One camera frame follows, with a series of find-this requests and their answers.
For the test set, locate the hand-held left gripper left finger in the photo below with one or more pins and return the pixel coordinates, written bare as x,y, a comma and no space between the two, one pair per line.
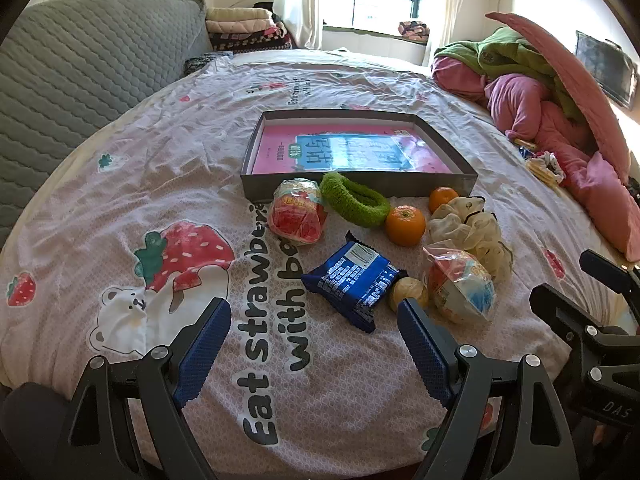
205,350

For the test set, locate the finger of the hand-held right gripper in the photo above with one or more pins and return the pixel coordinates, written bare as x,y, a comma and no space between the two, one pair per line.
607,265
557,307

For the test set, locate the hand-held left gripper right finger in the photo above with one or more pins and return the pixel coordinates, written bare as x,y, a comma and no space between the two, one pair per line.
420,350

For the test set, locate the pale yellow small fruit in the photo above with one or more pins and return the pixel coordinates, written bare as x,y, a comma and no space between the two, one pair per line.
406,291

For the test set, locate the blue toy egg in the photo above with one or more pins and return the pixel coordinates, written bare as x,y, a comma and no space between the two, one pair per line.
462,282

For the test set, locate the blue snack packet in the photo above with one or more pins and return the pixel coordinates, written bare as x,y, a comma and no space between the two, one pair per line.
350,280

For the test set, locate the cream fabric scrunchie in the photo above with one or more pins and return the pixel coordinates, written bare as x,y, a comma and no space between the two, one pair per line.
482,232

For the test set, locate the large orange mandarin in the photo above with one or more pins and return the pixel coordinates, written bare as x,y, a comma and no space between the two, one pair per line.
405,226

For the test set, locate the small orange mandarin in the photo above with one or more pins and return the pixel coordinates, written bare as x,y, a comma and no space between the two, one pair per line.
442,199

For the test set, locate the green fuzzy scrunchie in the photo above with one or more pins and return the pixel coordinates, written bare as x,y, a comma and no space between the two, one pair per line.
357,205

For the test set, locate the red toy egg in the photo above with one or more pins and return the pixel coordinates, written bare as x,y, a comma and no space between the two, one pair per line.
295,215

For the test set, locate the grey shallow cardboard box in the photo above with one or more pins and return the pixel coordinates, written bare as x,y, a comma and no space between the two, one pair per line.
350,182

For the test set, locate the yellow snack bag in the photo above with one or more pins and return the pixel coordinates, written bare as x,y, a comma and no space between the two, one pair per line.
545,170

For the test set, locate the small blue wrapper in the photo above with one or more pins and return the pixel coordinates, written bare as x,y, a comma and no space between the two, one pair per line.
526,150

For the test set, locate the pink quilt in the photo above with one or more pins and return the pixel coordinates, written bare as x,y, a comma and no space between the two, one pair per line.
525,105

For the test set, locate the pink quilted cushion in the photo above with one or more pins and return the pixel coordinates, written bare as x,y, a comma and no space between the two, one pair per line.
570,80

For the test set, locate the strawberry printed bed sheet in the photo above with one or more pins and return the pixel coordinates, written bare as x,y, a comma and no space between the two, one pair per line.
165,160

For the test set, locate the pink and blue book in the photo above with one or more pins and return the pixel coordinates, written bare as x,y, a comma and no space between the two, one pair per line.
280,152

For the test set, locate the green blanket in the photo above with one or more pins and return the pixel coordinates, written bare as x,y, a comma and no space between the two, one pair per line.
510,55

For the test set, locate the dark patterned cloth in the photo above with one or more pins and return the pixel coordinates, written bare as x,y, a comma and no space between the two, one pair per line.
205,62

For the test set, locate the patterned folded cloth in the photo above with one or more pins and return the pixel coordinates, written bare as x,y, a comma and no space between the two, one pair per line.
414,30

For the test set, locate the grey quilted headboard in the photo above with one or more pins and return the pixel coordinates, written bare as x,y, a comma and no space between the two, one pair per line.
85,70

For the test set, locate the white curtain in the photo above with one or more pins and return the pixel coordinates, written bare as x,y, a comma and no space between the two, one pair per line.
297,5
445,5

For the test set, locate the stack of folded blankets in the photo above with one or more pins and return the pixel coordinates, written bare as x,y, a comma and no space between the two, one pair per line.
245,30

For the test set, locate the dark wall screen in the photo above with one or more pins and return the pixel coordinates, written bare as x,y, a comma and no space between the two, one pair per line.
602,65

